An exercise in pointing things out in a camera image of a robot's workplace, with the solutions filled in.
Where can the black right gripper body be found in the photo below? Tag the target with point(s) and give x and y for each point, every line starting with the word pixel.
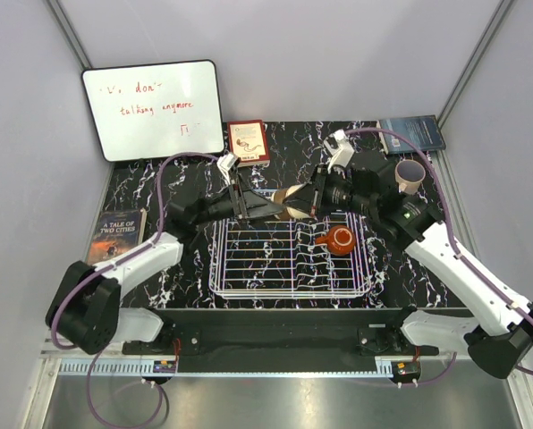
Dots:
pixel 337 193

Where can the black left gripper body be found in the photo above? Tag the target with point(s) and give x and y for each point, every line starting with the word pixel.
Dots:
pixel 218 207

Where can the brown and cream cup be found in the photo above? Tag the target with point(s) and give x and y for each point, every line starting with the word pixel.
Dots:
pixel 297 202

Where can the pink iridescent mug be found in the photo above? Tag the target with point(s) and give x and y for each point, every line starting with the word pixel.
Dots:
pixel 409 175

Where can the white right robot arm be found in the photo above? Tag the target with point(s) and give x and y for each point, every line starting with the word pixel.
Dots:
pixel 499 332

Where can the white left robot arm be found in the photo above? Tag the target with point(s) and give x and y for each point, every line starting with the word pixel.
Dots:
pixel 86 311

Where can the orange ceramic mug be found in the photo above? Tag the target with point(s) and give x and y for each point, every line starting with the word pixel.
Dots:
pixel 339 240

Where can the red and white book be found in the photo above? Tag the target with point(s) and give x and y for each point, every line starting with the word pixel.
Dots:
pixel 248 141

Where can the dark blue book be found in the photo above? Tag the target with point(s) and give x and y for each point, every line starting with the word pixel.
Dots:
pixel 422 131

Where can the Tale of Two Cities book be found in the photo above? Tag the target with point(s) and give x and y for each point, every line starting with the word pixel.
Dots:
pixel 116 233

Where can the white dry-erase board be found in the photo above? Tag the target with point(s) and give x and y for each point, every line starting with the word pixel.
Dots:
pixel 155 110

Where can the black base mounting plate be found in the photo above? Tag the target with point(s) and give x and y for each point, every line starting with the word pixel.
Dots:
pixel 300 338

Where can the white wire dish rack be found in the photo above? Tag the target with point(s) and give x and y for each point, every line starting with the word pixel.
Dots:
pixel 276 259

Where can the grey slotted cable duct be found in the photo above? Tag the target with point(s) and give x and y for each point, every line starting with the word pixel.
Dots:
pixel 368 369

